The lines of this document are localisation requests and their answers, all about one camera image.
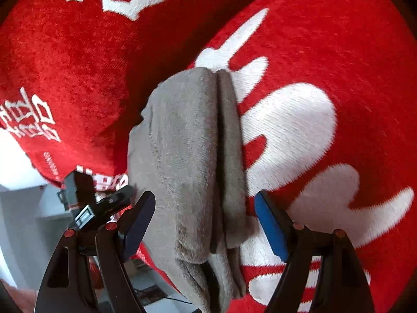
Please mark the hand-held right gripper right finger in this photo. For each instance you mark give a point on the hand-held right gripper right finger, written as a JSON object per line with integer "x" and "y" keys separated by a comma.
{"x": 270, "y": 228}

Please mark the grey fleece cloth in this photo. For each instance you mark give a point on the grey fleece cloth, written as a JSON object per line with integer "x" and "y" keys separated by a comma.
{"x": 185, "y": 156}

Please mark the red printed blanket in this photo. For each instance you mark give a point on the red printed blanket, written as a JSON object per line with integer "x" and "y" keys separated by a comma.
{"x": 325, "y": 55}

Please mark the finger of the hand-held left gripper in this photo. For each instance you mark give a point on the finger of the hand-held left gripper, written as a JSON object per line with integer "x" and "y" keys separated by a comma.
{"x": 110, "y": 200}

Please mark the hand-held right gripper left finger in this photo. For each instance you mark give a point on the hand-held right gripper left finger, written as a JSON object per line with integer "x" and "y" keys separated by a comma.
{"x": 138, "y": 225}

